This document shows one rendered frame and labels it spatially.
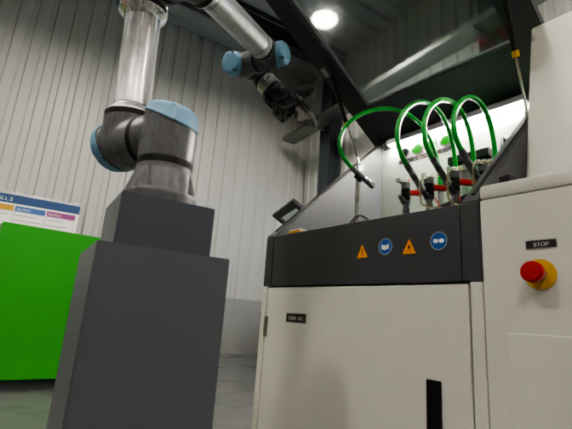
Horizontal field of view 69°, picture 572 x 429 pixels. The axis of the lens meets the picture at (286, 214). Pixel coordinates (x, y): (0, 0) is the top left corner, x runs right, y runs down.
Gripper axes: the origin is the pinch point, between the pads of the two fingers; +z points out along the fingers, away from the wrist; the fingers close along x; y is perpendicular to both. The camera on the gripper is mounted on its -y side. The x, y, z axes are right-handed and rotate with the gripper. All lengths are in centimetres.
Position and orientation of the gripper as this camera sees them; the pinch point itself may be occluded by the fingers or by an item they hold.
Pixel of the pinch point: (315, 122)
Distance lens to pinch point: 142.1
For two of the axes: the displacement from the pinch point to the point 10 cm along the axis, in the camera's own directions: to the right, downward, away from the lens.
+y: -7.6, 5.5, -3.4
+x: 0.7, -4.5, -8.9
